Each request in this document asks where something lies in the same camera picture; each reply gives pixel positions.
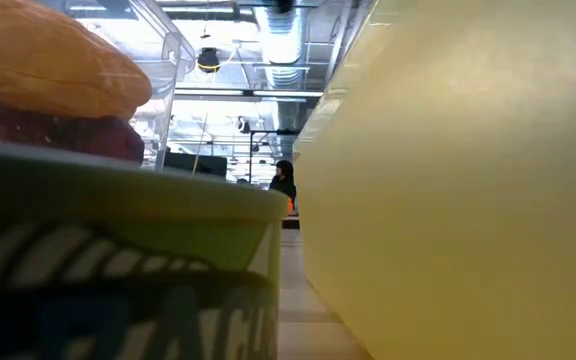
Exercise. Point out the dark red crinkled cabbage toy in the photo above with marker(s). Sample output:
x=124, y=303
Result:
x=113, y=142

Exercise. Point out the orange toy food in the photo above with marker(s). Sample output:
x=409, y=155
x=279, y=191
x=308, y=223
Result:
x=43, y=60

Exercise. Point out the dark red round toy food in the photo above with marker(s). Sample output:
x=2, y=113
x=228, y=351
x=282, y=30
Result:
x=8, y=125

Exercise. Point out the small orange item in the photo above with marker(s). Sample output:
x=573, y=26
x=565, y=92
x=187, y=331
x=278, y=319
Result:
x=290, y=206

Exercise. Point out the person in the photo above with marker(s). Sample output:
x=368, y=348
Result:
x=284, y=185

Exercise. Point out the black background monitor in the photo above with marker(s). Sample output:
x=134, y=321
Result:
x=198, y=165

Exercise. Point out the clear plastic container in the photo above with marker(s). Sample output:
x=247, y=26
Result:
x=168, y=75

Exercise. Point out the green paper cup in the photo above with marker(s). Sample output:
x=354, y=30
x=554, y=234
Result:
x=118, y=225

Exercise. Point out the yellow translucent plastic bin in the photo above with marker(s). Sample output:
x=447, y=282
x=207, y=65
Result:
x=468, y=200

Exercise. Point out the overhead frame light bar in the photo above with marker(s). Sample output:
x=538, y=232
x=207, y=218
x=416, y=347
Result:
x=268, y=93

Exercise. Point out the silver ventilation duct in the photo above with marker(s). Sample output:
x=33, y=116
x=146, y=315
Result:
x=280, y=45

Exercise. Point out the black overhead camera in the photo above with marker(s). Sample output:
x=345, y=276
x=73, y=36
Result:
x=208, y=59

